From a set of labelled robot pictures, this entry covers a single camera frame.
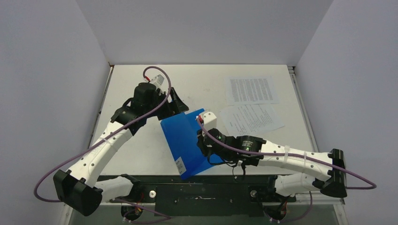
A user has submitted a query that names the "aluminium frame rail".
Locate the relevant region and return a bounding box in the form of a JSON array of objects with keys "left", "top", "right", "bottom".
[{"left": 287, "top": 66, "right": 349, "bottom": 225}]

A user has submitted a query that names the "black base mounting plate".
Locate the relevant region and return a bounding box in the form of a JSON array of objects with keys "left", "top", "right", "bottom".
[{"left": 121, "top": 175, "right": 296, "bottom": 217}]

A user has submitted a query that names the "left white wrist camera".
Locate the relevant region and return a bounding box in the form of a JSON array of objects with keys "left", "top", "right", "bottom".
[{"left": 149, "top": 75, "right": 165, "bottom": 89}]

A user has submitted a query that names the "printed text paper sheet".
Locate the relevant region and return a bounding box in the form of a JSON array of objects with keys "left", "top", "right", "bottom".
[{"left": 224, "top": 76, "right": 280, "bottom": 105}]

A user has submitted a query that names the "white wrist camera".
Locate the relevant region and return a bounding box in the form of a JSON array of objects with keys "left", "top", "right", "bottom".
[
  {"left": 199, "top": 111, "right": 217, "bottom": 131},
  {"left": 149, "top": 75, "right": 165, "bottom": 89}
]

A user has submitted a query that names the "blue plastic folder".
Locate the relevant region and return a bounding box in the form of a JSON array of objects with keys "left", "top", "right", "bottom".
[{"left": 160, "top": 108, "right": 213, "bottom": 180}]

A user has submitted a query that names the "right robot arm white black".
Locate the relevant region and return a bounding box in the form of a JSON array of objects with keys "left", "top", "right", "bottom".
[{"left": 197, "top": 128, "right": 347, "bottom": 201}]

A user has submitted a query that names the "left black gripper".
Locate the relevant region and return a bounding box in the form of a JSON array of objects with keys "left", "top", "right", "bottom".
[{"left": 145, "top": 88, "right": 188, "bottom": 120}]

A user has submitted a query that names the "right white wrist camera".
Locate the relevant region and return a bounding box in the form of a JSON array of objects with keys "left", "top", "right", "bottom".
[{"left": 199, "top": 111, "right": 217, "bottom": 131}]

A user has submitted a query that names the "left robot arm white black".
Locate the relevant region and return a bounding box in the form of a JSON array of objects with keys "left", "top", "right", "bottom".
[{"left": 53, "top": 82, "right": 189, "bottom": 216}]

